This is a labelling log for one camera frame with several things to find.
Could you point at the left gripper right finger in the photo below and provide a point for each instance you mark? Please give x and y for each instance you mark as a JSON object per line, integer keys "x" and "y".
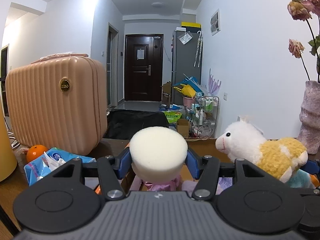
{"x": 206, "y": 171}

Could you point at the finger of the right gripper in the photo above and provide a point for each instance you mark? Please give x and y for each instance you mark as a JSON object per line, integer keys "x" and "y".
{"x": 312, "y": 167}

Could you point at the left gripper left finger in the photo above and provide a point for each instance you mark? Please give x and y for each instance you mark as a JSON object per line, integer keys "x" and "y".
{"x": 115, "y": 175}

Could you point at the light blue plush toy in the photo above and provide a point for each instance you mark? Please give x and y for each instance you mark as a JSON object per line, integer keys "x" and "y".
{"x": 302, "y": 179}

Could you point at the yellow white sheep plush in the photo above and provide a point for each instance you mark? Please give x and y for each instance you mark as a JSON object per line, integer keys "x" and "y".
{"x": 280, "y": 158}

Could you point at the pink satin pouch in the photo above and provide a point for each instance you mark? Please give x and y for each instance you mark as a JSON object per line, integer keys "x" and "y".
{"x": 172, "y": 185}

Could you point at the white round sponge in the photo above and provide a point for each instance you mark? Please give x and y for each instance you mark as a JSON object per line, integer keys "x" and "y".
{"x": 157, "y": 154}

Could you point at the lavender drawstring bag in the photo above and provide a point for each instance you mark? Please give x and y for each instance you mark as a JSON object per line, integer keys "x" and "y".
{"x": 223, "y": 183}

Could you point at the lilac towel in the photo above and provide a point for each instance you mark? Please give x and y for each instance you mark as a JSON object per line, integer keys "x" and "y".
{"x": 188, "y": 186}

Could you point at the red orange cardboard box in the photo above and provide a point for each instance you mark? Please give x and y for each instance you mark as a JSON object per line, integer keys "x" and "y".
{"x": 112, "y": 147}

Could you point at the pink textured vase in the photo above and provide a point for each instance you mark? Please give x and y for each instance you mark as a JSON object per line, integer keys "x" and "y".
{"x": 310, "y": 118}

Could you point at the black chair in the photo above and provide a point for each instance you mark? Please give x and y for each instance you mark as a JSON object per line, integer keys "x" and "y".
{"x": 122, "y": 124}

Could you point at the small cardboard box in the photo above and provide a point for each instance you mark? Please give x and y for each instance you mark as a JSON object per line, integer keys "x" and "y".
{"x": 183, "y": 127}

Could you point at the blue tissue packet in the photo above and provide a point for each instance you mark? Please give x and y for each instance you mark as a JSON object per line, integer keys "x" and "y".
{"x": 48, "y": 162}

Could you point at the orange fruit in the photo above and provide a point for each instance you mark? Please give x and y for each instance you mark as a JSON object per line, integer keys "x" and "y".
{"x": 35, "y": 151}

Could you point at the purple feather decoration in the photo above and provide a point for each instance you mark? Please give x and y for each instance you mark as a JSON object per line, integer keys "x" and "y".
{"x": 213, "y": 85}

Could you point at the blue yellow bag pile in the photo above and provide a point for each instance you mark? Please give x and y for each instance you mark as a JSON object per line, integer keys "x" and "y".
{"x": 189, "y": 87}

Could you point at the pink ribbed suitcase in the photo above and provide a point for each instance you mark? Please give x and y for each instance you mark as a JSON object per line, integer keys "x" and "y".
{"x": 59, "y": 101}

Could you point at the yellow thermos jug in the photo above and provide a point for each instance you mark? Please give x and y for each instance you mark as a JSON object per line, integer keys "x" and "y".
{"x": 8, "y": 160}

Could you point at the dark brown door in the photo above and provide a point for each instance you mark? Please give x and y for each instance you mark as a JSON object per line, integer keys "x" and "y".
{"x": 143, "y": 67}

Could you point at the grey refrigerator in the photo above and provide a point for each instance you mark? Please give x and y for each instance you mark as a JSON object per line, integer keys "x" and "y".
{"x": 185, "y": 57}

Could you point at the yellow box on fridge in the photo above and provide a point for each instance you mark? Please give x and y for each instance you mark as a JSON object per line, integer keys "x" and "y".
{"x": 190, "y": 25}

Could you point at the metal wire cart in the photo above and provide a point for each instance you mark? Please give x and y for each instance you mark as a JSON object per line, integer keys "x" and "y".
{"x": 204, "y": 112}

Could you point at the wall picture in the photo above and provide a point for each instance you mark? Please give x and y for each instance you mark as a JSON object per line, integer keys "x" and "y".
{"x": 215, "y": 23}

